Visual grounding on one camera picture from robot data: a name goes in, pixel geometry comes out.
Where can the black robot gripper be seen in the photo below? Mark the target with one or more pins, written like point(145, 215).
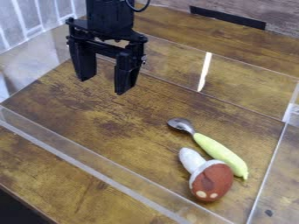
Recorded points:
point(109, 22)

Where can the green handled metal spoon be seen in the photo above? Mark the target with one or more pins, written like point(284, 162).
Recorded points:
point(214, 148)

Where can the black strip on table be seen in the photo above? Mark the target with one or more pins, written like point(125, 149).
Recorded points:
point(228, 17)

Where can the red cap toy mushroom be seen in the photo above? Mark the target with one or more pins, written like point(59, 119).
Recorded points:
point(211, 175)

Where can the clear acrylic enclosure wall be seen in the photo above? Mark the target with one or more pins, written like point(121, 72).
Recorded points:
point(91, 156)

